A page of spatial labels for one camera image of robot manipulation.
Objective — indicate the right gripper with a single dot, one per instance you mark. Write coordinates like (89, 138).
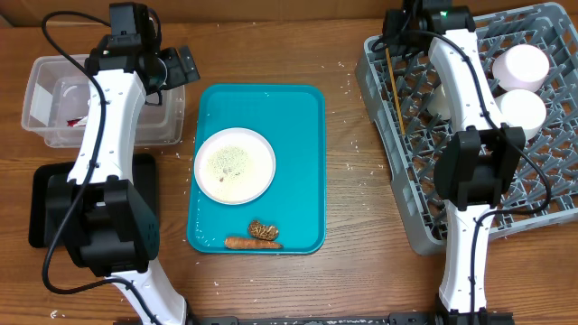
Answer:
(391, 17)

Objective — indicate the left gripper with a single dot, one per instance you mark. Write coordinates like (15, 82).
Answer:
(178, 75)

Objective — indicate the white cup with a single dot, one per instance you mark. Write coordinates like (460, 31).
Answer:
(439, 104)

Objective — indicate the wooden chopstick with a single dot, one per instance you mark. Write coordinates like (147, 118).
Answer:
(394, 91)

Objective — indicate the large white plate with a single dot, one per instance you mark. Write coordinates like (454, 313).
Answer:
(234, 166)

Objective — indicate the small pink plate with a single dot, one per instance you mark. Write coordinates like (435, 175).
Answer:
(521, 67)

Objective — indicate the pale green bowl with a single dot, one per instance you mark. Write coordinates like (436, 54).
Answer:
(523, 108)

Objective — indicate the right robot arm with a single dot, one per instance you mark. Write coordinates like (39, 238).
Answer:
(478, 164)

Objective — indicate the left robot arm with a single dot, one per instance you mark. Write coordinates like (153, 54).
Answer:
(100, 217)

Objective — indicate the grey dishwasher rack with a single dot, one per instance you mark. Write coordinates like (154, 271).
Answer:
(412, 156)

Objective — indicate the black plastic tray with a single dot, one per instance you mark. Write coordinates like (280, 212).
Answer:
(42, 231)

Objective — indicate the clear plastic bin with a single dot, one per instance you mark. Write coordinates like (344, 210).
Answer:
(57, 93)

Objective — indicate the teal plastic tray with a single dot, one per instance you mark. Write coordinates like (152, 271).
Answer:
(292, 119)

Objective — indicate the orange carrot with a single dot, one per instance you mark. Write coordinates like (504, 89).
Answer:
(242, 243)

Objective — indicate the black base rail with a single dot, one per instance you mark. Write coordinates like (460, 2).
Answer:
(398, 318)

